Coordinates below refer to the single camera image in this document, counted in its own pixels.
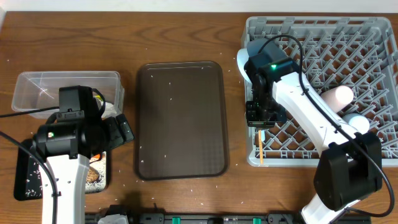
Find light blue cup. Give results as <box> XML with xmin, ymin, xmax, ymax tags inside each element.
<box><xmin>342</xmin><ymin>113</ymin><xmax>370</xmax><ymax>134</ymax></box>

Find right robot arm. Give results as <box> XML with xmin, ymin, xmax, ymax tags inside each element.
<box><xmin>237</xmin><ymin>38</ymin><xmax>395</xmax><ymax>223</ymax></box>

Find clear plastic bin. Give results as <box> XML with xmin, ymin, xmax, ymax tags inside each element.
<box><xmin>11</xmin><ymin>71</ymin><xmax>124</xmax><ymax>114</ymax></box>

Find light blue rice bowl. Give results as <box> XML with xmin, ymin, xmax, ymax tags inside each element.
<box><xmin>236</xmin><ymin>48</ymin><xmax>251</xmax><ymax>83</ymax></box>

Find spilled white rice pile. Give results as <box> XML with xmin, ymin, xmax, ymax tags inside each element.
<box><xmin>23</xmin><ymin>152</ymin><xmax>107</xmax><ymax>198</ymax></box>

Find black waste tray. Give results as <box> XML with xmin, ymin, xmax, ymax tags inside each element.
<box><xmin>13</xmin><ymin>138</ymin><xmax>109</xmax><ymax>201</ymax></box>

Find green snack wrapper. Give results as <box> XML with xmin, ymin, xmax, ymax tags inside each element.
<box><xmin>93</xmin><ymin>95</ymin><xmax>103</xmax><ymax>109</ymax></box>

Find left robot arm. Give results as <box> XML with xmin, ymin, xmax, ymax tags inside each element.
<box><xmin>1</xmin><ymin>86</ymin><xmax>134</xmax><ymax>223</ymax></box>

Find brown food scrap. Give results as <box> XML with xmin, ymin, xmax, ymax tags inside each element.
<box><xmin>86</xmin><ymin>167</ymin><xmax>100</xmax><ymax>183</ymax></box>

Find dark blue plate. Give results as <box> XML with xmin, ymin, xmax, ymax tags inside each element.
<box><xmin>246</xmin><ymin>37</ymin><xmax>289</xmax><ymax>63</ymax></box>

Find light blue plastic knife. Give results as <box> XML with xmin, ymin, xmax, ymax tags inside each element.
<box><xmin>260</xmin><ymin>129</ymin><xmax>266</xmax><ymax>142</ymax></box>

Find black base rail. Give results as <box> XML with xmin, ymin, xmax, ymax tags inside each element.
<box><xmin>85</xmin><ymin>204</ymin><xmax>373</xmax><ymax>224</ymax></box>

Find white tissue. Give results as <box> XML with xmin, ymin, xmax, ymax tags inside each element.
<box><xmin>101</xmin><ymin>102</ymin><xmax>120</xmax><ymax>119</ymax></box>

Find wooden chopstick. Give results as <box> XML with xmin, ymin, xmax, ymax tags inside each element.
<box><xmin>258</xmin><ymin>130</ymin><xmax>264</xmax><ymax>165</ymax></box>

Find grey plastic dishwasher rack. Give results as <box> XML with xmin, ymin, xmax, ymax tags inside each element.
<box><xmin>241</xmin><ymin>16</ymin><xmax>397</xmax><ymax>167</ymax></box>

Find dark brown serving tray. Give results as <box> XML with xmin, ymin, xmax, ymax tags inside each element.
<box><xmin>134</xmin><ymin>61</ymin><xmax>229</xmax><ymax>181</ymax></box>

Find pink cup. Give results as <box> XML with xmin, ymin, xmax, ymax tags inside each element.
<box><xmin>321</xmin><ymin>85</ymin><xmax>354</xmax><ymax>113</ymax></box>

